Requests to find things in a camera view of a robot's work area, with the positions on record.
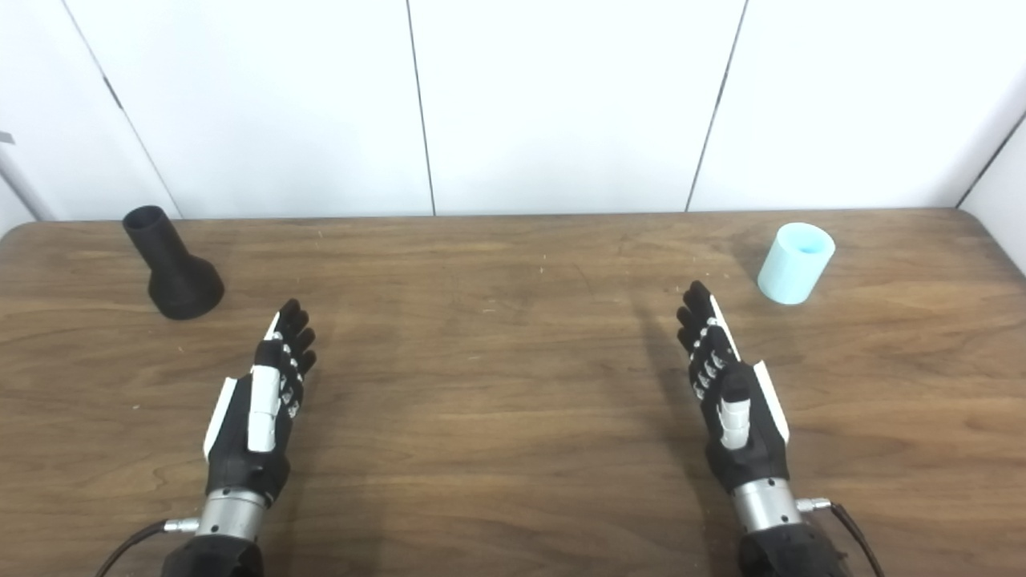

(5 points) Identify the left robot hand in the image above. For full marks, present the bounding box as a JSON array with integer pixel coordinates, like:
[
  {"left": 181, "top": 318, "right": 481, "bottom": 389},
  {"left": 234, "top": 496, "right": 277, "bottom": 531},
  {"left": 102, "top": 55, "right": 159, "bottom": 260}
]
[{"left": 203, "top": 299, "right": 317, "bottom": 507}]

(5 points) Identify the black funnel-shaped nozzle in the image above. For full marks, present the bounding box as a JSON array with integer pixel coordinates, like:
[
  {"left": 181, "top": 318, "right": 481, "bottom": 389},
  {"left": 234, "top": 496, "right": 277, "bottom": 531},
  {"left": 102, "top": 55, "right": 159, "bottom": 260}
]
[{"left": 122, "top": 205, "right": 225, "bottom": 321}]

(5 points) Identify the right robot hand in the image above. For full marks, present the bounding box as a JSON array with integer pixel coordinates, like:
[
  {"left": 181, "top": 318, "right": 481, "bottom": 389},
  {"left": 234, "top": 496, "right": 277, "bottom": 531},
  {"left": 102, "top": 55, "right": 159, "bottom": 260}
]
[{"left": 676, "top": 280, "right": 791, "bottom": 494}]

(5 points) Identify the light blue cylinder cup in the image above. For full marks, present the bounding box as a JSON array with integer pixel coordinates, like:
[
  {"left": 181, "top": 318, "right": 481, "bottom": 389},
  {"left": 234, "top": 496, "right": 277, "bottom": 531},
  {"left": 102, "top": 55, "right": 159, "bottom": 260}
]
[{"left": 757, "top": 222, "right": 836, "bottom": 306}]

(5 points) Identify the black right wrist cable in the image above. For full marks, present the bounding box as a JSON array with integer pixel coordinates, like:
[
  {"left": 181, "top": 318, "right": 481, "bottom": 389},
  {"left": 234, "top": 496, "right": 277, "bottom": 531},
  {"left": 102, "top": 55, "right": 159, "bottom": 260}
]
[{"left": 796, "top": 497, "right": 887, "bottom": 577}]

